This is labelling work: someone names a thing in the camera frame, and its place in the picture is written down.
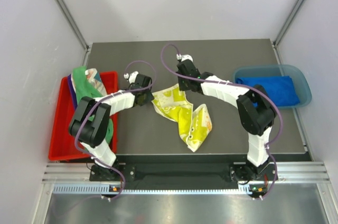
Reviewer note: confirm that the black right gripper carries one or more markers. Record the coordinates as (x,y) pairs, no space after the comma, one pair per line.
(181,86)

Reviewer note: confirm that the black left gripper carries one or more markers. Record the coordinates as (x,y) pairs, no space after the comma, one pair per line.
(149,98)

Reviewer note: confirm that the yellow patterned towel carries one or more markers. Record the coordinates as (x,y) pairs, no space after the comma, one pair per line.
(194,124)

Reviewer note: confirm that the blue towel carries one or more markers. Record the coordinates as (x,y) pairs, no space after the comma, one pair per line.
(280,89)

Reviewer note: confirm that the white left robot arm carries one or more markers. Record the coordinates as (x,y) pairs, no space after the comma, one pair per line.
(90,120)

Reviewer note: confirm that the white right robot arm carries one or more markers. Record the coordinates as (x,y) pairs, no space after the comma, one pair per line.
(255,112)

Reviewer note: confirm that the light patterned towel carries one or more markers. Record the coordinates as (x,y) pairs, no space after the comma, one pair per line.
(96,84)

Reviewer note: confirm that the green towel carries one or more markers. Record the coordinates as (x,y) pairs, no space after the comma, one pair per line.
(81,84)

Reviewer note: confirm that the purple towel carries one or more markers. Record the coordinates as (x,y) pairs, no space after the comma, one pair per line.
(72,91)

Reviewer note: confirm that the red plastic bin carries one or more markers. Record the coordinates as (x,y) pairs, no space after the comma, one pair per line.
(62,143)

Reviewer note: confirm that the translucent blue tray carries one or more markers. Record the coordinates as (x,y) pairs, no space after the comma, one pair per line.
(300,83)

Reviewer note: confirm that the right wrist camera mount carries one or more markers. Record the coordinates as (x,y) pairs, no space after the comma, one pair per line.
(181,57)

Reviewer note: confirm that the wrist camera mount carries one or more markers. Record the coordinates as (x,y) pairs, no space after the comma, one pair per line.
(131,77)
(181,57)

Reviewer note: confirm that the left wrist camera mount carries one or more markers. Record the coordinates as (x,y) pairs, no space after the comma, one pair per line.
(131,77)

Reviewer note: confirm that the white slotted cable duct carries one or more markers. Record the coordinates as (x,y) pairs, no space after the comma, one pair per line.
(110,189)

